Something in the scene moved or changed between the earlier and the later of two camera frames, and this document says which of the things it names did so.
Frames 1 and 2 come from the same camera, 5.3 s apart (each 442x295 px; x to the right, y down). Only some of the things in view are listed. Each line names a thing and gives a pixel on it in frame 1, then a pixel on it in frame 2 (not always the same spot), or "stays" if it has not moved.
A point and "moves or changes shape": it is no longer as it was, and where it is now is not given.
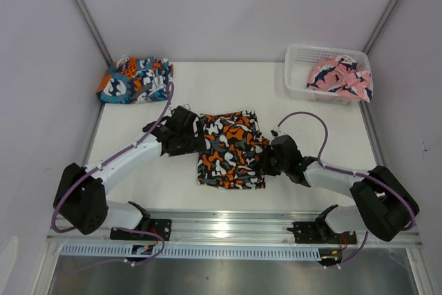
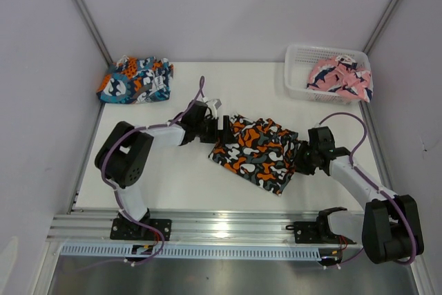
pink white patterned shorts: (342, 74) stays
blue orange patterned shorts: (136, 80) stays
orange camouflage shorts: (233, 156) moves or changes shape
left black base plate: (160, 226) stays
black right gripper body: (271, 165) -> (304, 159)
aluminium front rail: (226, 227) stays
